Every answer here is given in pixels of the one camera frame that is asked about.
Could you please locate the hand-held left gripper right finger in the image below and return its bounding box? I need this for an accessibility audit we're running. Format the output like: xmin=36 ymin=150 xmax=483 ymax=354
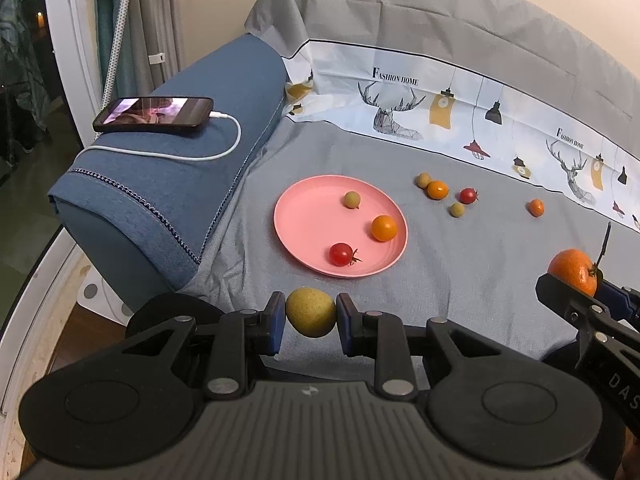
xmin=336 ymin=293 xmax=502 ymax=401

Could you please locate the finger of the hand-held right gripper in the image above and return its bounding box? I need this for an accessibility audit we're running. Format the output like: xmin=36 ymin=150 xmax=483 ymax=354
xmin=535 ymin=272 xmax=618 ymax=333
xmin=596 ymin=266 xmax=640 ymax=322

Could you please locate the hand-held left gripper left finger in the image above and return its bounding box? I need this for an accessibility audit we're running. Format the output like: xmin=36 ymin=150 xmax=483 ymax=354
xmin=121 ymin=291 xmax=286 ymax=401

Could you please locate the orange tangerine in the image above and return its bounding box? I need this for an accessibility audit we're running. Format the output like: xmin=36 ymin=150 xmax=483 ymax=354
xmin=547 ymin=248 xmax=599 ymax=298

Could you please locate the large green jujube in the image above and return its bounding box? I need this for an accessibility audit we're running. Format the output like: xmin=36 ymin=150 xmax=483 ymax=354
xmin=285 ymin=287 xmax=338 ymax=339

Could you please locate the pink plate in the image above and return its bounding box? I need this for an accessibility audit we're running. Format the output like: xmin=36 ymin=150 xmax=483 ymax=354
xmin=273 ymin=175 xmax=409 ymax=278

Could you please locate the white dotted box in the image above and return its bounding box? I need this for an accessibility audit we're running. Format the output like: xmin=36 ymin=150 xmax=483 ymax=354
xmin=76 ymin=264 xmax=132 ymax=327

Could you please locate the blue sofa armrest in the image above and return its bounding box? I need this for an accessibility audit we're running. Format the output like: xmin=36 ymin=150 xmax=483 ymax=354
xmin=47 ymin=32 xmax=291 ymax=313

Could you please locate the grey printed bed sheet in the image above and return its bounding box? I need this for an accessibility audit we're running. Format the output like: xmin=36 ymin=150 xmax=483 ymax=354
xmin=179 ymin=0 xmax=640 ymax=393

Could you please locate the black smartphone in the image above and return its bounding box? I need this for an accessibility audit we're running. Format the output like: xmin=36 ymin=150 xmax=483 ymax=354
xmin=92 ymin=96 xmax=215 ymax=134

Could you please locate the black white braided pole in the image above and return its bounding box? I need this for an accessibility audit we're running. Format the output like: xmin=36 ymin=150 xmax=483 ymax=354
xmin=101 ymin=0 xmax=139 ymax=107

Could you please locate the grey curtain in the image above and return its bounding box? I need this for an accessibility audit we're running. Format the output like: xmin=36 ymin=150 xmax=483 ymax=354
xmin=94 ymin=0 xmax=187 ymax=107

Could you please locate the white charging cable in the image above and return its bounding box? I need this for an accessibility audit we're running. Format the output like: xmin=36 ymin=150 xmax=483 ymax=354
xmin=76 ymin=111 xmax=242 ymax=162

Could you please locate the white curved door frame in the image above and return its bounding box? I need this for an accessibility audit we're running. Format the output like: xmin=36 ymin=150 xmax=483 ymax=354
xmin=0 ymin=0 xmax=108 ymax=480

